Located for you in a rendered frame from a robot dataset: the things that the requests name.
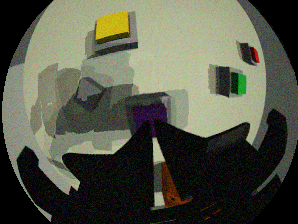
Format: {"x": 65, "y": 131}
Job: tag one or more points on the yellow button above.
{"x": 115, "y": 32}

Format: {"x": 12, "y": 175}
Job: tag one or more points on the green button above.
{"x": 232, "y": 82}

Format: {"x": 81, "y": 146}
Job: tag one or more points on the red button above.
{"x": 249, "y": 54}

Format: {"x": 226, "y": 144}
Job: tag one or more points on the purple button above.
{"x": 147, "y": 107}

